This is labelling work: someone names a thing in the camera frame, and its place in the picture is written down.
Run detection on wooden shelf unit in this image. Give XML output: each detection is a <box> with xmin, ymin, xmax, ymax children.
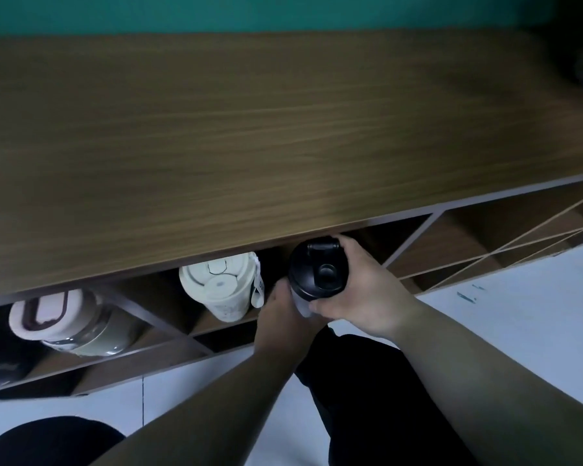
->
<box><xmin>0</xmin><ymin>28</ymin><xmax>583</xmax><ymax>398</ymax></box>

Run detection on person's right hand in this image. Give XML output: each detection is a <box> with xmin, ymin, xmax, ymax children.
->
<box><xmin>307</xmin><ymin>234</ymin><xmax>424</xmax><ymax>341</ymax></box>

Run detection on black lidded shaker bottle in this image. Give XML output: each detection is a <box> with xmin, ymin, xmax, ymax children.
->
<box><xmin>288</xmin><ymin>238</ymin><xmax>348</xmax><ymax>319</ymax></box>

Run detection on person's left hand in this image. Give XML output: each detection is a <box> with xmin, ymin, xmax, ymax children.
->
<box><xmin>254</xmin><ymin>278</ymin><xmax>329</xmax><ymax>359</ymax></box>

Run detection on person's left forearm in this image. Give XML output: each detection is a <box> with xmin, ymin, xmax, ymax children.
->
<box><xmin>91</xmin><ymin>335</ymin><xmax>312</xmax><ymax>466</ymax></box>

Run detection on white lidded cup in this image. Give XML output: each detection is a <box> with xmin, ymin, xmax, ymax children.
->
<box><xmin>178</xmin><ymin>252</ymin><xmax>265</xmax><ymax>323</ymax></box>

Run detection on person's right forearm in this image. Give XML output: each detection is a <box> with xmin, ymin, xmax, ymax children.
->
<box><xmin>394</xmin><ymin>301</ymin><xmax>583</xmax><ymax>466</ymax></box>

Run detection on person's black trousers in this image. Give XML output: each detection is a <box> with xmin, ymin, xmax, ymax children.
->
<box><xmin>0</xmin><ymin>327</ymin><xmax>479</xmax><ymax>466</ymax></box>

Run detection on pink lidded glass jar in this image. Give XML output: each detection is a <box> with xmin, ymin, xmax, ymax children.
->
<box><xmin>8</xmin><ymin>289</ymin><xmax>137</xmax><ymax>358</ymax></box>

